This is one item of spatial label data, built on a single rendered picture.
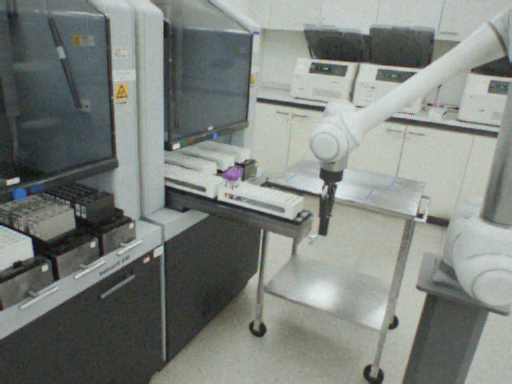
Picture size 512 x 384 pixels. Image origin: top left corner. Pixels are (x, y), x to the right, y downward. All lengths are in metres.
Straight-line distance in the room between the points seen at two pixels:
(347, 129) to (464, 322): 0.73
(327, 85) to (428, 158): 1.06
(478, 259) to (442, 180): 2.53
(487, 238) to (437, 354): 0.54
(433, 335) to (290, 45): 3.53
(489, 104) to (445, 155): 0.49
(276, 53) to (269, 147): 1.11
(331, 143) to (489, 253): 0.47
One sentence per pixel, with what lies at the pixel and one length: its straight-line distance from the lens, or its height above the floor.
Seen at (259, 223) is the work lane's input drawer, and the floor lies 0.78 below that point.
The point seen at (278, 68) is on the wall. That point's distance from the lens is 4.51.
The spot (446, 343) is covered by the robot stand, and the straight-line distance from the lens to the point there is 1.48.
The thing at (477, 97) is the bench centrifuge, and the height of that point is 1.10.
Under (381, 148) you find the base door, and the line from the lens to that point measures 3.60.
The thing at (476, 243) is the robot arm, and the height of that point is 0.94.
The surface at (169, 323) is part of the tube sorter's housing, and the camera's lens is 1.70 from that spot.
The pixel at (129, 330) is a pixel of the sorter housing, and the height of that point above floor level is 0.41.
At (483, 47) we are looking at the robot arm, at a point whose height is 1.39.
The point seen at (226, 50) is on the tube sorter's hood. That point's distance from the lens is 1.76.
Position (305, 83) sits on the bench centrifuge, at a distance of 3.73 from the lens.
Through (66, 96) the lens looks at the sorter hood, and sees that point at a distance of 1.17.
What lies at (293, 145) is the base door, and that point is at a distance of 3.83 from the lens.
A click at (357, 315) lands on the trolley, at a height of 0.28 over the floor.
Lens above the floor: 1.36
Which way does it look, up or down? 21 degrees down
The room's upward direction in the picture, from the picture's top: 4 degrees clockwise
